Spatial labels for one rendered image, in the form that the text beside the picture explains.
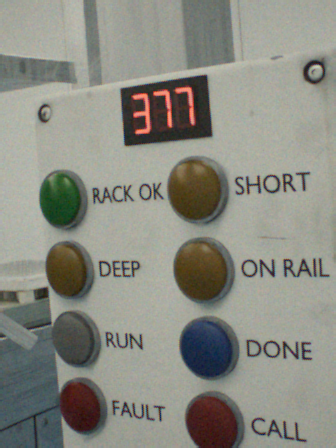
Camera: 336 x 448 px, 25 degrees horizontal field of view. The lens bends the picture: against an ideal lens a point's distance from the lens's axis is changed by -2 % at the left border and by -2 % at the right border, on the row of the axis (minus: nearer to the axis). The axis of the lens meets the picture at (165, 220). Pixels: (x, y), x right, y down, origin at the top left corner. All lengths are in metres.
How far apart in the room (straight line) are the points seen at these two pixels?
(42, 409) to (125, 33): 1.03
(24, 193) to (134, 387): 4.78
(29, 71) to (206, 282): 0.97
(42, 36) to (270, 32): 1.54
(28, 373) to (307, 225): 1.02
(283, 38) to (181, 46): 3.91
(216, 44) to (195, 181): 0.14
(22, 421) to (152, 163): 1.05
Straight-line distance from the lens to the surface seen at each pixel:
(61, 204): 0.39
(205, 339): 0.35
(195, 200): 0.34
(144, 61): 0.44
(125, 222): 0.37
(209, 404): 0.36
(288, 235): 0.33
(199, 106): 0.35
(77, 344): 0.40
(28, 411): 1.38
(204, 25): 0.45
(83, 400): 0.40
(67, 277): 0.39
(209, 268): 0.34
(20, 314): 1.28
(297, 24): 4.32
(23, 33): 5.19
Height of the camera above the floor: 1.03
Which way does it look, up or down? 3 degrees down
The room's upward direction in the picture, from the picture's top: 5 degrees counter-clockwise
